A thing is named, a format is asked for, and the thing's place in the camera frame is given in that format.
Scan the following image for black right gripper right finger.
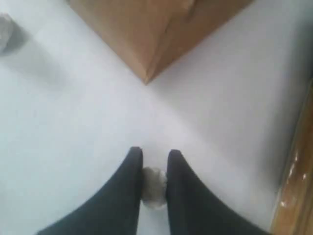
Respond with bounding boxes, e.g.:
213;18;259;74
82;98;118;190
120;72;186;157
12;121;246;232
166;149;267;235

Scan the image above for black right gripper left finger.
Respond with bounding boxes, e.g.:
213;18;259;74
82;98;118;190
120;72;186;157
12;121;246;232
38;147;143;235

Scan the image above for white putty lump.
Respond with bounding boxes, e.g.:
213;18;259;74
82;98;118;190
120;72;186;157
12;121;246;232
141;167;167;210
0;13;14;53

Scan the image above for brown paper bag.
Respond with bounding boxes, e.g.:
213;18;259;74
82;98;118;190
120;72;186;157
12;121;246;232
69;0;250;83

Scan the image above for spaghetti packet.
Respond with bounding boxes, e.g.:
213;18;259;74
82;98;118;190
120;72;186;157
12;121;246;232
270;83;313;235

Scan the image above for white putty lump front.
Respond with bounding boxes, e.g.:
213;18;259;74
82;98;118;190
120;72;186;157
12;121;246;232
141;167;167;210

